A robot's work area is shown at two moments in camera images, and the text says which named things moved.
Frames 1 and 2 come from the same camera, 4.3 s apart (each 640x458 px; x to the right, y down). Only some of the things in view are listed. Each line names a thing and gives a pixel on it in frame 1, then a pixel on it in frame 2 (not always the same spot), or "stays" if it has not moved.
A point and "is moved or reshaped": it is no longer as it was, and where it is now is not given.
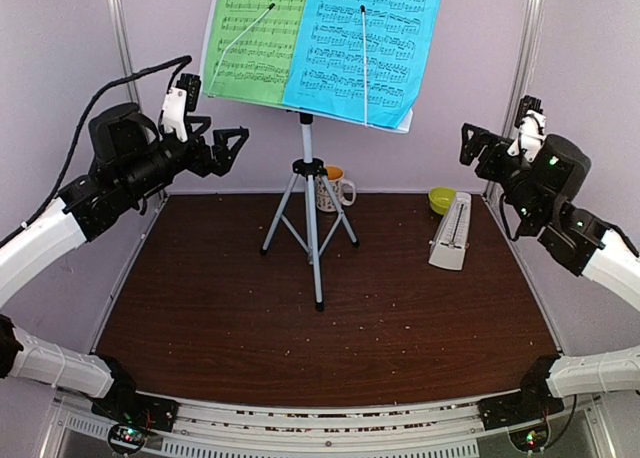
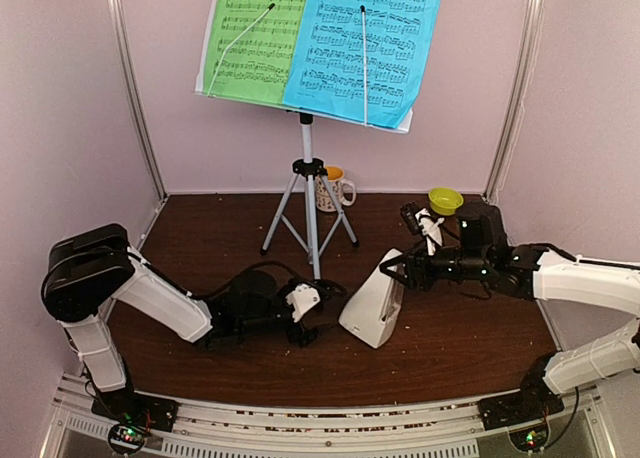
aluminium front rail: x=444 y=428 stays
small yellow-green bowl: x=441 y=199 stays
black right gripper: x=470 y=150 -> x=415 y=262
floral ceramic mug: x=336 y=180 stays
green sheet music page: x=255 y=34 stays
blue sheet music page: x=362 y=47 stays
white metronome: x=448 y=247 is moved or reshaped
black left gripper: x=219 y=161 -> x=304 y=336
